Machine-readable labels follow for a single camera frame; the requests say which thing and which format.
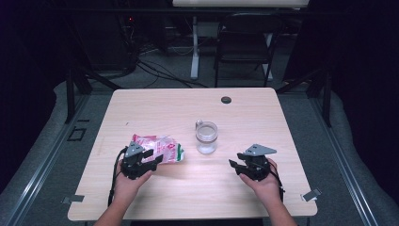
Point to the black folding chair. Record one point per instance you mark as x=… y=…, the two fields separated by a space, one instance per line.
x=244 y=37

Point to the black metal stand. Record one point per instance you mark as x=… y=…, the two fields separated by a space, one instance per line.
x=70 y=91
x=327 y=94

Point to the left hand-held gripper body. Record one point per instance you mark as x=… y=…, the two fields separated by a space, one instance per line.
x=135 y=166

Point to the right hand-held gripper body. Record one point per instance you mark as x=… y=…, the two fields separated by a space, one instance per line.
x=257 y=166

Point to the clear glass cup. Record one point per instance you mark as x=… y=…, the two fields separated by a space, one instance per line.
x=206 y=144

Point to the pink snack packet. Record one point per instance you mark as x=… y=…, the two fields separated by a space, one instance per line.
x=163 y=147

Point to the black table grommet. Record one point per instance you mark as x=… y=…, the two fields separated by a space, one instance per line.
x=226 y=100

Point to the person's left hand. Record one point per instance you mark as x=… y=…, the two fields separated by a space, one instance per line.
x=127 y=186

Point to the white background desk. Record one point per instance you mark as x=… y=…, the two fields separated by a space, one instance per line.
x=195 y=47

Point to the metal floor rail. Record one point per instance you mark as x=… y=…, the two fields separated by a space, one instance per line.
x=40 y=175
x=345 y=169

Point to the person's right hand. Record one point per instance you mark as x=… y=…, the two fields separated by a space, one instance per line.
x=268 y=188

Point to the grey tape piece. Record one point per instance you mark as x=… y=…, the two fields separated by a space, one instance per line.
x=311 y=195
x=73 y=199

